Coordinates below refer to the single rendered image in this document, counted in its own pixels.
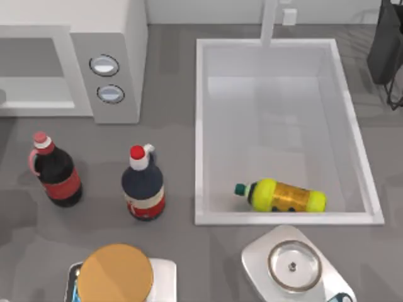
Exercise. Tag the dark bottle with red cap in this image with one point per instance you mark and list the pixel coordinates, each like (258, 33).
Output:
(143, 185)

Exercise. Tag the pale microwave oven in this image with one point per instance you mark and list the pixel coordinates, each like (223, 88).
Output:
(104, 47)

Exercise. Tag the white wall socket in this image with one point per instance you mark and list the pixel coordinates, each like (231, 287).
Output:
(289, 16)

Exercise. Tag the white sink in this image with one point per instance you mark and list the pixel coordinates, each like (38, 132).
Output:
(277, 132)

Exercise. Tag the smaller microwave knob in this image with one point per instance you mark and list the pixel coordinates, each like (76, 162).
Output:
(110, 93)

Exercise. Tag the dark bottle with pink cap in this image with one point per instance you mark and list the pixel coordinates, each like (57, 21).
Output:
(58, 176)

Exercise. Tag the yellow bottle with green cap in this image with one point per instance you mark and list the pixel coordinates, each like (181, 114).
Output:
(283, 195)

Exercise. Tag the scale with orange round plate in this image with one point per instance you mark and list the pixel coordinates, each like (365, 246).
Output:
(116, 273)

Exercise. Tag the larger microwave knob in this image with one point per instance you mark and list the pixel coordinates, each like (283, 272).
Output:
(104, 65)

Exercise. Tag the tall white tap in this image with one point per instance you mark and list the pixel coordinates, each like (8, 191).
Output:
(268, 22)

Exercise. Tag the scale with silver round pan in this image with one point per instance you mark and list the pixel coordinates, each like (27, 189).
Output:
(294, 264)

